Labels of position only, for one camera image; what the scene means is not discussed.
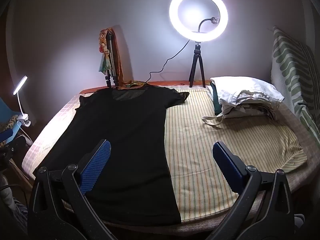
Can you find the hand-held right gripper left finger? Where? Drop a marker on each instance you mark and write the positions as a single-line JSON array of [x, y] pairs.
[[97, 165]]

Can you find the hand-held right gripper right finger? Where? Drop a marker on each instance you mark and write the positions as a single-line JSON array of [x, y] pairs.
[[226, 160]]

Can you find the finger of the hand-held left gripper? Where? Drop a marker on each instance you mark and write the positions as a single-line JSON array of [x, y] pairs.
[[6, 135]]

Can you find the black t-shirt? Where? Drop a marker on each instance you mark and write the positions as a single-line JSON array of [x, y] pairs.
[[120, 135]]

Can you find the leopard print cloth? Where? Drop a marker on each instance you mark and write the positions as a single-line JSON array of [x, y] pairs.
[[11, 121]]

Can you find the blue chair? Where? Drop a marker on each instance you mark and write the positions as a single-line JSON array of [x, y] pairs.
[[5, 108]]

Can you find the light folded garment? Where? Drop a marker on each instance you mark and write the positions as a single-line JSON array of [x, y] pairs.
[[247, 111]]

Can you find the white clip lamp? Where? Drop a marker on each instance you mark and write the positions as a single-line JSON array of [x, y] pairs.
[[21, 83]]

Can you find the teal folded garment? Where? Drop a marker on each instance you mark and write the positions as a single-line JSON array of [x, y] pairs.
[[216, 102]]

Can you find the person's body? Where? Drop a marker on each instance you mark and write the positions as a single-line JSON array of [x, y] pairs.
[[7, 197]]

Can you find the white folded garment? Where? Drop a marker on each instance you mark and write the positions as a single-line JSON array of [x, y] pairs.
[[250, 87]]

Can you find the colourful orange cloth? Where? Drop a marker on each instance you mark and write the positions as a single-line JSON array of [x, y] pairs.
[[102, 62]]

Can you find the small black tripod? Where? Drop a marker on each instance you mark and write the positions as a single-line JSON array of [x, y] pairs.
[[196, 55]]

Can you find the folded grey tripod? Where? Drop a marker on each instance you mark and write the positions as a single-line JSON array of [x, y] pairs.
[[111, 52]]

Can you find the green and white patterned pillow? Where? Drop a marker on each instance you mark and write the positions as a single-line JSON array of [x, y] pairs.
[[287, 62]]

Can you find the gooseneck phone holder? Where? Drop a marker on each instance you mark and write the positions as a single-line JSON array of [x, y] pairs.
[[202, 23]]

